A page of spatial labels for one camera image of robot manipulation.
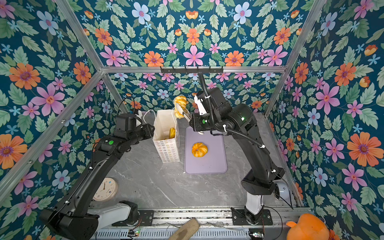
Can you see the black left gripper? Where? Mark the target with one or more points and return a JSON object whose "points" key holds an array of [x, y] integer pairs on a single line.
{"points": [[149, 130]]}

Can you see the lilac plastic tray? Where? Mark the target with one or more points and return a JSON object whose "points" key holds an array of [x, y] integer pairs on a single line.
{"points": [[214, 162]]}

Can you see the brown cylindrical roll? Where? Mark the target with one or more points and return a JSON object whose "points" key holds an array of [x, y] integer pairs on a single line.
{"points": [[186, 231]]}

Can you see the black hook rail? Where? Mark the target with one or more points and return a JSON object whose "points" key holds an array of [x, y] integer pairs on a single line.
{"points": [[191, 70]]}

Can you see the small round striped bun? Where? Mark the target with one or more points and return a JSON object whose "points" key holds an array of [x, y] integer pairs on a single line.
{"points": [[172, 133]]}

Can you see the orange plush toy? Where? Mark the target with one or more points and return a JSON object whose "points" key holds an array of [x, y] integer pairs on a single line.
{"points": [[308, 227]]}

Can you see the white paper bag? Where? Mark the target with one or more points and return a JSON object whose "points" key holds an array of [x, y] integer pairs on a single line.
{"points": [[163, 120]]}

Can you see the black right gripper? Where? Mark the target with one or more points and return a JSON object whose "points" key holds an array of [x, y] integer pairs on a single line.
{"points": [[196, 125]]}

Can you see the pumpkin shaped bread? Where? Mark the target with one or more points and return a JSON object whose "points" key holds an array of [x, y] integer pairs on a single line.
{"points": [[199, 150]]}

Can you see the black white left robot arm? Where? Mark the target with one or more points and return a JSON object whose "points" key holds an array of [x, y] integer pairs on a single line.
{"points": [[72, 217]]}

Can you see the round beige wall clock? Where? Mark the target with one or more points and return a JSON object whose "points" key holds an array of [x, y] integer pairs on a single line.
{"points": [[106, 191]]}

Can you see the braided pale bread roll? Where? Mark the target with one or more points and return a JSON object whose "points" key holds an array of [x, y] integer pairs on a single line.
{"points": [[180, 103]]}

